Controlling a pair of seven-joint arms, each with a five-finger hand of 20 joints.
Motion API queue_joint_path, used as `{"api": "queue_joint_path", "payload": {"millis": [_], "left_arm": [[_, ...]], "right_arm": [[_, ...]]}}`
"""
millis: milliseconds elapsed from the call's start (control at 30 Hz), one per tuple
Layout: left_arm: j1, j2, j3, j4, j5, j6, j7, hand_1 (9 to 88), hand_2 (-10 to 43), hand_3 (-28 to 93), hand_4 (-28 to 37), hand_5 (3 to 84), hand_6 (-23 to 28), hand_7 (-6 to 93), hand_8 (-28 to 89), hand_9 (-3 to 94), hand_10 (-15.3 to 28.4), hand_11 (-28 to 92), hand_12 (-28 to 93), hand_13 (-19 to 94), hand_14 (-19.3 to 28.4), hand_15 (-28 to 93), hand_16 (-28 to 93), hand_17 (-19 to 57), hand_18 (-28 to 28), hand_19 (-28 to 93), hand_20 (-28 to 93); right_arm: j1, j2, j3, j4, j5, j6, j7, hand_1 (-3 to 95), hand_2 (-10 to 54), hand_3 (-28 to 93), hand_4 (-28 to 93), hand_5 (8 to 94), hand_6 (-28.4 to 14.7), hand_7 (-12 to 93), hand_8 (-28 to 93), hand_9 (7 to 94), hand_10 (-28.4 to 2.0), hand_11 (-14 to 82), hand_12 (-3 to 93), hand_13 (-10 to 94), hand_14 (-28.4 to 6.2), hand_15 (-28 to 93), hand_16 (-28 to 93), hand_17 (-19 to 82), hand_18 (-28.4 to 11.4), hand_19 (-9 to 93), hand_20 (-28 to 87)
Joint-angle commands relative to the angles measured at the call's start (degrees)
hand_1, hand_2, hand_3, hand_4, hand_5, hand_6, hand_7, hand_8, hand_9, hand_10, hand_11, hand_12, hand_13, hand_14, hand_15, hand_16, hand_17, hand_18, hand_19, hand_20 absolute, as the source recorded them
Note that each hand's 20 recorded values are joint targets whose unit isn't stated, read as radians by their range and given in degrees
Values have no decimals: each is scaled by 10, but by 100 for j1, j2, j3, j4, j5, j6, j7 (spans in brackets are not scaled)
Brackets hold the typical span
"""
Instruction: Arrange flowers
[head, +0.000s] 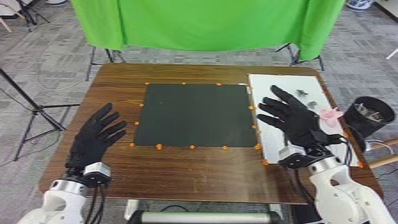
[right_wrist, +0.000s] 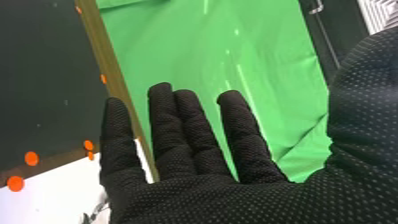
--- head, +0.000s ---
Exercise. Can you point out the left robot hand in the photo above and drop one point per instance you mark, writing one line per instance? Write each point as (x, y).
(95, 136)

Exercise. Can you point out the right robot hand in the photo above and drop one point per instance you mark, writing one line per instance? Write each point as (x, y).
(296, 121)

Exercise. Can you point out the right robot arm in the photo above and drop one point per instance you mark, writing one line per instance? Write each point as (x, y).
(344, 200)

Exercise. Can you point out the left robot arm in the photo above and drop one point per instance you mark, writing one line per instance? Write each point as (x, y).
(56, 206)

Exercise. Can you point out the green sprig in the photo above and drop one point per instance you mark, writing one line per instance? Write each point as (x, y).
(302, 91)
(312, 104)

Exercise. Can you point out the pink flower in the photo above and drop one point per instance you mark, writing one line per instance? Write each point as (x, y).
(332, 117)

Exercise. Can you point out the black bucket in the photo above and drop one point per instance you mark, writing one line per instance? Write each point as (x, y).
(366, 121)

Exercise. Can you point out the black tripod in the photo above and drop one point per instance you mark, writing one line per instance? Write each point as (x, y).
(37, 111)

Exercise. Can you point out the white sheet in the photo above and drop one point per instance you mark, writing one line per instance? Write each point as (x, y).
(278, 81)

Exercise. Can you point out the dark mat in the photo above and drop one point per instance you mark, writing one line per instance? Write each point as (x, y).
(197, 115)

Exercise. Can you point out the black cloth stand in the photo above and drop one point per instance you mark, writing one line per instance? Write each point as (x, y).
(294, 55)
(111, 56)

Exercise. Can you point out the pale grey bar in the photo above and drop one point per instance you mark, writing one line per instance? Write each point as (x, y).
(202, 218)

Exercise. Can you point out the blue and white vase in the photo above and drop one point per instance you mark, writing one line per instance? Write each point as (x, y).
(360, 4)

